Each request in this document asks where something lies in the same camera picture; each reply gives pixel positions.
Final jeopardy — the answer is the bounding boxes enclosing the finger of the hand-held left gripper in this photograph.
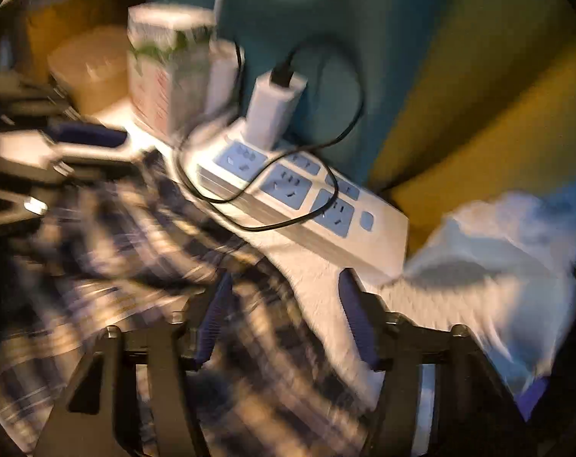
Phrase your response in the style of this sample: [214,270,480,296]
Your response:
[0,185,51,230]
[45,121,131,173]

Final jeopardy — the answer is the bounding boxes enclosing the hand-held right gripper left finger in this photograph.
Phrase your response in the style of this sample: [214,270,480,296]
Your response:
[31,272,234,457]

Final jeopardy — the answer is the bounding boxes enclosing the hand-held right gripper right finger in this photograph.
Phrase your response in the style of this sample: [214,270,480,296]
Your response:
[339,269,536,457]

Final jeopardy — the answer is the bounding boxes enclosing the plaid pants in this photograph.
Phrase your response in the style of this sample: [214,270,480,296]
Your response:
[0,150,379,457]

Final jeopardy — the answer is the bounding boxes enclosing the brown lidded container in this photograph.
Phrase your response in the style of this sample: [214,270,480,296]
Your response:
[47,26,131,115]

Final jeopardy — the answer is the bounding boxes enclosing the white and green carton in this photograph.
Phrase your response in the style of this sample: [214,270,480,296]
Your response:
[126,4,218,140]

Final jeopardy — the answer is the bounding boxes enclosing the cardboard box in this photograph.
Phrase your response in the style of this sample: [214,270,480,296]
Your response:
[24,0,136,81]

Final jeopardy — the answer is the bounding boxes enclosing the white power strip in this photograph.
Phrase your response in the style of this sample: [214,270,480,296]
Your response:
[181,119,410,277]

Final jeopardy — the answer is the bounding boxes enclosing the white desk lamp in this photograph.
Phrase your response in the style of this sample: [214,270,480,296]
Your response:
[206,0,245,112]

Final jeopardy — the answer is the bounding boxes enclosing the white crumpled cloth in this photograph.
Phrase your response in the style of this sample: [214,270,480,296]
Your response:
[402,178,576,391]

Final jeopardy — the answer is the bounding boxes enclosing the white charger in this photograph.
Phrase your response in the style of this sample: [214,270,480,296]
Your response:
[244,70,309,146]

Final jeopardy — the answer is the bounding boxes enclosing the yellow curtain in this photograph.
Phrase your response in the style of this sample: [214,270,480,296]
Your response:
[369,0,576,258]

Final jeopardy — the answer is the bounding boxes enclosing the blue-grey curtain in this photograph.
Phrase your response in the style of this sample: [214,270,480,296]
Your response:
[142,0,546,191]

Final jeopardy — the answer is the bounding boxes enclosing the black charging cable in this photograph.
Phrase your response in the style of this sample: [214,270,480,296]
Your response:
[174,40,367,232]

